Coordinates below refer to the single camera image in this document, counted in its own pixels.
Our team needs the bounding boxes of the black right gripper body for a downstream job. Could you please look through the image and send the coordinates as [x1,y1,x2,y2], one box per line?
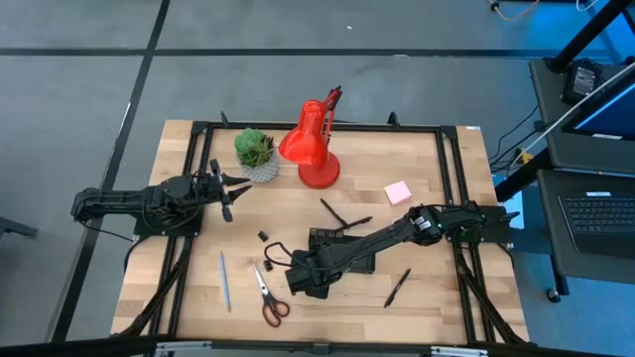
[285,247,343,299]

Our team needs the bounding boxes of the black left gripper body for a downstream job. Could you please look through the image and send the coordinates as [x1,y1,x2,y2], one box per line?
[196,158,234,223]

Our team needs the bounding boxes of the red and black scissors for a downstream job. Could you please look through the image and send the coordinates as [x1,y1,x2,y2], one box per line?
[253,265,291,329]

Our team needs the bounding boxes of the red desk lamp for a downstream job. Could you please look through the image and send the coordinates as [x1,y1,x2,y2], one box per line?
[277,84,343,190]

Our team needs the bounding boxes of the blue pencil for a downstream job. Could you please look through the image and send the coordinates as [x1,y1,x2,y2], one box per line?
[219,251,232,313]

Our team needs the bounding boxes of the black mesh desk organizer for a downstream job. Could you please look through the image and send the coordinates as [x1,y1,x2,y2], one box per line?
[308,226,377,276]

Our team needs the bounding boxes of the succulent in patterned pot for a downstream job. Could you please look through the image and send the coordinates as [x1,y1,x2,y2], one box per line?
[233,127,282,183]

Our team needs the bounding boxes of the pink sticky note pad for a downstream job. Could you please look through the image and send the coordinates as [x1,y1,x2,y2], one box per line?
[383,179,414,207]

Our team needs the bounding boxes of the black stand foot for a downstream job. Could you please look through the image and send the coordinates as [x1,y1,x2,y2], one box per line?
[0,215,40,240]

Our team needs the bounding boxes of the black laptop cart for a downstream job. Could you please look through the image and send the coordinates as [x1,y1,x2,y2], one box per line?
[494,148,635,298]

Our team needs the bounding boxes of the black monitor desk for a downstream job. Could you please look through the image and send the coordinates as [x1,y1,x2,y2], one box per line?
[529,57,635,175]

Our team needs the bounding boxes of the black laptop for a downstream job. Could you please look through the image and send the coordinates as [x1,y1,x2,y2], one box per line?
[558,190,635,259]

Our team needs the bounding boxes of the black power adapter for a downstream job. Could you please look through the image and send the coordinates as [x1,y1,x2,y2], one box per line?
[562,59,604,104]

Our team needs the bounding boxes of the black monitor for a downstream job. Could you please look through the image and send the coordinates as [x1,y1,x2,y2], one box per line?
[562,81,635,143]

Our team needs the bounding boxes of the white rod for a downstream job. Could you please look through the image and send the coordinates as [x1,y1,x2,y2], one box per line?
[515,62,635,160]

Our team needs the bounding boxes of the black stand pole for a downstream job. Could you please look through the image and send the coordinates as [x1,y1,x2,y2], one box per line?
[545,0,635,74]

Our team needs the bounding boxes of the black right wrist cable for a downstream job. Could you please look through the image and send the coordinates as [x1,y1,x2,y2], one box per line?
[263,241,299,273]

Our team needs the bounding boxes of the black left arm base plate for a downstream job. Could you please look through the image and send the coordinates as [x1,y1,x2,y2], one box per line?
[132,197,204,238]

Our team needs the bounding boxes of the black aluminium table frame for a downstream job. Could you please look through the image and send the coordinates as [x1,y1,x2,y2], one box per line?
[111,111,530,348]

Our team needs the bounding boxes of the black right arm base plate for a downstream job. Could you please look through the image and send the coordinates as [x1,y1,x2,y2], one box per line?
[443,202,513,245]

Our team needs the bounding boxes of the black camera rig beam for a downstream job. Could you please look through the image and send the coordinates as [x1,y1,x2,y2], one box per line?
[0,335,635,357]

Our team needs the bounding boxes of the orange floor cable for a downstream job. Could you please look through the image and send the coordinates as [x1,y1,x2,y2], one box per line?
[488,0,542,22]

